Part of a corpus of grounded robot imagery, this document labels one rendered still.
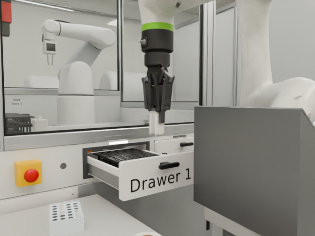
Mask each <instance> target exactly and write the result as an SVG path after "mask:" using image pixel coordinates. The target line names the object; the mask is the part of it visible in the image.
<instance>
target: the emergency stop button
mask: <svg viewBox="0 0 315 236"><path fill-rule="evenodd" d="M38 177H39V173H38V171H37V170H35V169H29V170H27V171H26V172H25V174H24V179H25V180H26V181H27V182H29V183H32V182H35V181H36V180H37V179H38Z"/></svg>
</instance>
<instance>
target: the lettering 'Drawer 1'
mask: <svg viewBox="0 0 315 236"><path fill-rule="evenodd" d="M186 170H188V178H186V180H187V179H191V178H189V168H188V169H186ZM179 174H180V173H177V174H176V182H177V181H178V175H179ZM170 176H173V178H170ZM170 176H169V177H168V182H169V183H174V181H173V182H170V181H169V180H170V179H174V175H173V174H171V175H170ZM150 180H153V182H150V183H149V188H152V187H155V180H154V179H153V178H151V179H149V181H150ZM161 180H162V181H163V177H161V179H160V182H159V179H158V177H157V181H158V185H159V186H160V185H161ZM165 180H166V176H165ZM165 180H164V181H163V185H165ZM133 181H138V188H137V189H136V190H134V191H133ZM145 181H147V180H145ZM145 181H144V180H143V181H142V189H143V190H144V182H145ZM151 183H153V186H152V187H150V184H151ZM139 188H140V181H139V180H138V179H133V180H131V192H135V191H137V190H139Z"/></svg>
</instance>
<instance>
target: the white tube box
mask: <svg viewBox="0 0 315 236"><path fill-rule="evenodd" d="M60 205H64V208H65V212H64V214H60ZM77 210H80V211H81V215H80V217H76V214H75V212H76V211H77ZM49 229H50V236H57V235H63V234H68V233H74V232H79V231H84V215H83V211H82V208H81V205H80V201H71V202H64V203H57V204H50V205H49Z"/></svg>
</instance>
